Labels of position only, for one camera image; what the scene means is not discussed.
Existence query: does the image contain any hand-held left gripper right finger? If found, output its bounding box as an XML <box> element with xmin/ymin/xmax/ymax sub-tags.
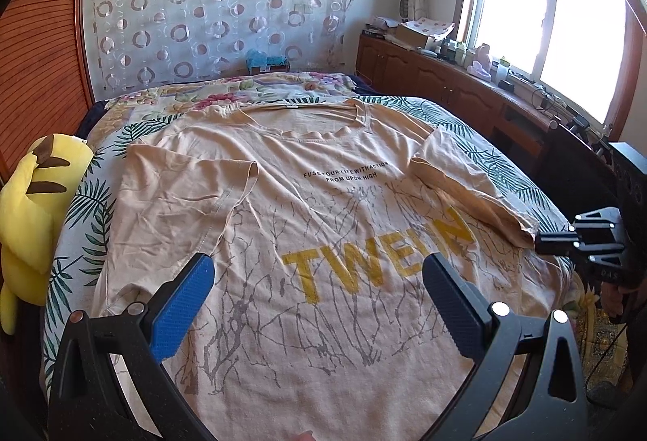
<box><xmin>421</xmin><ymin>252</ymin><xmax>590</xmax><ymax>441</ymax></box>

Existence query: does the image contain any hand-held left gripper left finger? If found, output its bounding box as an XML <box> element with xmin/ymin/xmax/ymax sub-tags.
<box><xmin>47</xmin><ymin>252</ymin><xmax>219</xmax><ymax>441</ymax></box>

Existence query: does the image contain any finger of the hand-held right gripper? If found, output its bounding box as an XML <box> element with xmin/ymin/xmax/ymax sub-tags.
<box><xmin>535</xmin><ymin>210</ymin><xmax>624</xmax><ymax>251</ymax></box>
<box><xmin>535</xmin><ymin>241</ymin><xmax>628</xmax><ymax>281</ymax></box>

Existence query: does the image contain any beige printed t-shirt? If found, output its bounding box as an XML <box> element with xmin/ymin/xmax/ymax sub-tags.
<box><xmin>93</xmin><ymin>98</ymin><xmax>572</xmax><ymax>441</ymax></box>

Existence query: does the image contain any person's right hand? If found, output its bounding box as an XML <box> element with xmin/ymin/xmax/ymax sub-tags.
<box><xmin>601</xmin><ymin>282</ymin><xmax>630</xmax><ymax>318</ymax></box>

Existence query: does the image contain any yellow patterned cloth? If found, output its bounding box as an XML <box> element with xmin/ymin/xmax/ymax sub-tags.
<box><xmin>570</xmin><ymin>279</ymin><xmax>635</xmax><ymax>404</ymax></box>

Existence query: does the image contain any leaf print bed sheet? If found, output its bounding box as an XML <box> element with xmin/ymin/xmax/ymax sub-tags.
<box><xmin>43</xmin><ymin>95</ymin><xmax>577</xmax><ymax>441</ymax></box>

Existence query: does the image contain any yellow plush toy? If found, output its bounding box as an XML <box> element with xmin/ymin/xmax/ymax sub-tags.
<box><xmin>0</xmin><ymin>134</ymin><xmax>97</xmax><ymax>335</ymax></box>

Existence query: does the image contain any pink toy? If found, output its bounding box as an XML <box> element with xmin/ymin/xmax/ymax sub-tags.
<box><xmin>470</xmin><ymin>44</ymin><xmax>493</xmax><ymax>78</ymax></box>

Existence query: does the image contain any window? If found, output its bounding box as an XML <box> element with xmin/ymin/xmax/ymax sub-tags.
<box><xmin>455</xmin><ymin>0</ymin><xmax>643</xmax><ymax>129</ymax></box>

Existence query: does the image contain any wooden cabinet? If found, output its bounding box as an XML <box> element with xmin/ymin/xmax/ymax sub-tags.
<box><xmin>356</xmin><ymin>33</ymin><xmax>607</xmax><ymax>179</ymax></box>

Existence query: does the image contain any floral quilt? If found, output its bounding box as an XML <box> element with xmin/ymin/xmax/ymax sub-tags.
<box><xmin>104</xmin><ymin>71</ymin><xmax>372</xmax><ymax>118</ymax></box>

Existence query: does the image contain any floral patterned paper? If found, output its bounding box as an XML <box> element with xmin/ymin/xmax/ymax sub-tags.
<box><xmin>402</xmin><ymin>15</ymin><xmax>456</xmax><ymax>40</ymax></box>

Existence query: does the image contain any cardboard box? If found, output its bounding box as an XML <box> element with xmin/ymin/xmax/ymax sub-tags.
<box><xmin>394</xmin><ymin>23</ymin><xmax>430</xmax><ymax>49</ymax></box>

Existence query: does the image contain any blue object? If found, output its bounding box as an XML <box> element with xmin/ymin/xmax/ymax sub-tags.
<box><xmin>246</xmin><ymin>49</ymin><xmax>290</xmax><ymax>74</ymax></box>

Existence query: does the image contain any wooden slatted panel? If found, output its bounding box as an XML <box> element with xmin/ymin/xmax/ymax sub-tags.
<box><xmin>0</xmin><ymin>0</ymin><xmax>97</xmax><ymax>179</ymax></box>

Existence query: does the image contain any circle pattern sheer curtain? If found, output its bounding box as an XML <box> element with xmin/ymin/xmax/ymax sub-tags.
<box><xmin>83</xmin><ymin>0</ymin><xmax>372</xmax><ymax>91</ymax></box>

